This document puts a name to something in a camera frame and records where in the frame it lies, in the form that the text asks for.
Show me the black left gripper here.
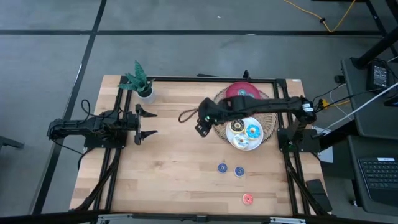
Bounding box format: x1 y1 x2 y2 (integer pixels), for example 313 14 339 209
126 104 158 146

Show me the large chocolate glazed donut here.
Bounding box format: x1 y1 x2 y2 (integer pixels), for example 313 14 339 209
229 118 246 134

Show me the large white blue-drizzled donut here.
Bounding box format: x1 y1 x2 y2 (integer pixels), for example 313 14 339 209
233 133 249 150

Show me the large light blue donut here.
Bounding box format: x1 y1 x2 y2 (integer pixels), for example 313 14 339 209
244 124 261 140

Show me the white plant pot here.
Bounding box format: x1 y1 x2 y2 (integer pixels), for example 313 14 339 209
136 86 157 105

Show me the white plate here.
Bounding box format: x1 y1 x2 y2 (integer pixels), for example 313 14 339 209
225 116 264 152

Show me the red plate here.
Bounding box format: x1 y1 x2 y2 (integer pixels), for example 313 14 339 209
225 81 262 101

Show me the green artificial plant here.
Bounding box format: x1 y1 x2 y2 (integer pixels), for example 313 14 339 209
117 60 155 94

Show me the round woven placemat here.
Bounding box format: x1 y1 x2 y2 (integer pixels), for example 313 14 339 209
213 86 279 144

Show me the black flat rectangular device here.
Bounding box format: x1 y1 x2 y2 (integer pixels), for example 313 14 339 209
305 179 333 213

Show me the black overhead rig beam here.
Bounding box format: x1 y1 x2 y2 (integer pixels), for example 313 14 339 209
0 210 398 224

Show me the grey chair leg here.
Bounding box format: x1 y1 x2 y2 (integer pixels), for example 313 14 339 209
0 135 25 151

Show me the dark grey side desk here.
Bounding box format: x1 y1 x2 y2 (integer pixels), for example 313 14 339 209
340 57 398 215

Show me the black power adapter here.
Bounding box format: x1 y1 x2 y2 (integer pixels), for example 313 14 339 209
366 59 393 93

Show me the black keyboard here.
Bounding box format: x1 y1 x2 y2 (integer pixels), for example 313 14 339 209
357 157 398 206

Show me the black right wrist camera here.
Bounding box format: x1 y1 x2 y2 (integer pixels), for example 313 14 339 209
194 122 213 138

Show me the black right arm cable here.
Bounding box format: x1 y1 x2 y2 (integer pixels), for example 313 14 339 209
178 108 200 124

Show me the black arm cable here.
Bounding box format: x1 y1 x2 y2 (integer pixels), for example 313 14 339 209
178 108 200 124
80 98 105 118

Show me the black aluminium table frame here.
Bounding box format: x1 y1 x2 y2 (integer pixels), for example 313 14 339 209
70 75 333 218

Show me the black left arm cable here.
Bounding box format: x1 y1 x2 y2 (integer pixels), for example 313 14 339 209
80 98 105 118

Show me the yellow extension cable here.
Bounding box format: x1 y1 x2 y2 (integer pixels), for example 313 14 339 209
282 0 357 34

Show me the white cable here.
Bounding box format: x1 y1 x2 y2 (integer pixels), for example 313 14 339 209
325 81 398 130

